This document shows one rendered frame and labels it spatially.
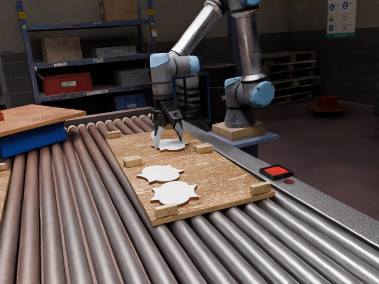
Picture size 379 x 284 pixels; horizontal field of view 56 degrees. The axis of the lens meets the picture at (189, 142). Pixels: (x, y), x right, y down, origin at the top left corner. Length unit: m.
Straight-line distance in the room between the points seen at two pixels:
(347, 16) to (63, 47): 4.59
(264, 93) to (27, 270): 1.13
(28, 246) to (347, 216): 0.76
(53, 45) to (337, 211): 4.89
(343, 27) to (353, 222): 6.09
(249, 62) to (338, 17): 5.49
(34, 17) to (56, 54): 0.82
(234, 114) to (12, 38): 4.74
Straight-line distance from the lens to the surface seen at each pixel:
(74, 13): 6.12
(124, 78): 5.60
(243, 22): 1.53
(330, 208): 0.99
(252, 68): 1.55
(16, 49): 6.03
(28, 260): 0.88
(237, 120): 1.69
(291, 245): 0.83
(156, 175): 1.12
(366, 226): 0.93
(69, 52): 5.51
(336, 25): 7.00
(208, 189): 1.02
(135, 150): 1.42
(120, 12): 5.59
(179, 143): 1.41
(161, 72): 1.34
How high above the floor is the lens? 1.36
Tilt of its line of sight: 17 degrees down
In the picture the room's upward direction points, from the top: 4 degrees counter-clockwise
